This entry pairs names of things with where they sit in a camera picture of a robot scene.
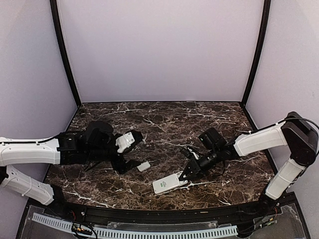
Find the right black frame post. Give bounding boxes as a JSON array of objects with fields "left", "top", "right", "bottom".
[{"left": 241, "top": 0, "right": 271, "bottom": 108}]

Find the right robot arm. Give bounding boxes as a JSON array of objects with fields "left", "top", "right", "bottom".
[{"left": 179, "top": 112, "right": 319, "bottom": 216}]

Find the white slotted cable duct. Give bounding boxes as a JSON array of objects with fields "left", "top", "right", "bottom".
[{"left": 32, "top": 213, "right": 238, "bottom": 239}]

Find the white battery cover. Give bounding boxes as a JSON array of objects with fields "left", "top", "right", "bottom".
[{"left": 137, "top": 161, "right": 151, "bottom": 172}]

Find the black frame post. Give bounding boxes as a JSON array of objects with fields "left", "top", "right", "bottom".
[
  {"left": 49, "top": 0, "right": 82, "bottom": 108},
  {"left": 241, "top": 0, "right": 271, "bottom": 108}
]

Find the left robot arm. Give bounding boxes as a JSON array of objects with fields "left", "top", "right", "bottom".
[{"left": 0, "top": 121, "right": 143, "bottom": 217}]

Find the black front rail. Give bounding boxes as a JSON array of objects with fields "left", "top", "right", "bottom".
[{"left": 47, "top": 191, "right": 297, "bottom": 227}]

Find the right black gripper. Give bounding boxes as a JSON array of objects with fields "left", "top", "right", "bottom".
[{"left": 179, "top": 147, "right": 221, "bottom": 181}]

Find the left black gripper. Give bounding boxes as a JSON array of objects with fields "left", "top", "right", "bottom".
[{"left": 86, "top": 133, "right": 141, "bottom": 174}]

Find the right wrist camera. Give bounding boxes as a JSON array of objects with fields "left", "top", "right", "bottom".
[{"left": 180, "top": 146, "right": 201, "bottom": 161}]

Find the white remote control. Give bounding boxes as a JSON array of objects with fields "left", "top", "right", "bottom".
[{"left": 152, "top": 171, "right": 188, "bottom": 194}]

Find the left black frame post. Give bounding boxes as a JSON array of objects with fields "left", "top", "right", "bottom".
[{"left": 49, "top": 0, "right": 82, "bottom": 108}]

